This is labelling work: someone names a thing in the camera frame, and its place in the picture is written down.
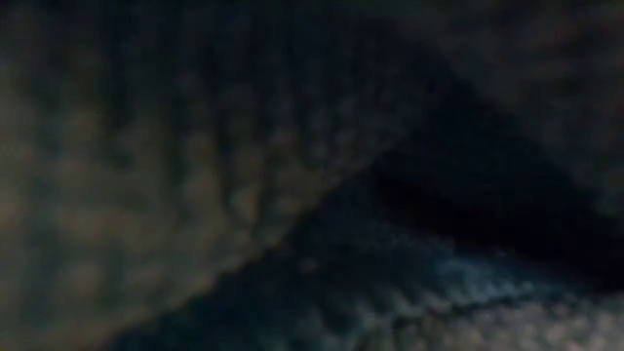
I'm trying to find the yellow microfiber towel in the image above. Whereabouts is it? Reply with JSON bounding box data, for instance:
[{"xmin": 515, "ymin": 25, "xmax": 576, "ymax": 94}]
[{"xmin": 0, "ymin": 0, "xmax": 624, "ymax": 351}]

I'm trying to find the blue microfiber towel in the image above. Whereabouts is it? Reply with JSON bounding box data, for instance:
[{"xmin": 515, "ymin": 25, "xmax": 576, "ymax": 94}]
[{"xmin": 106, "ymin": 160, "xmax": 624, "ymax": 351}]

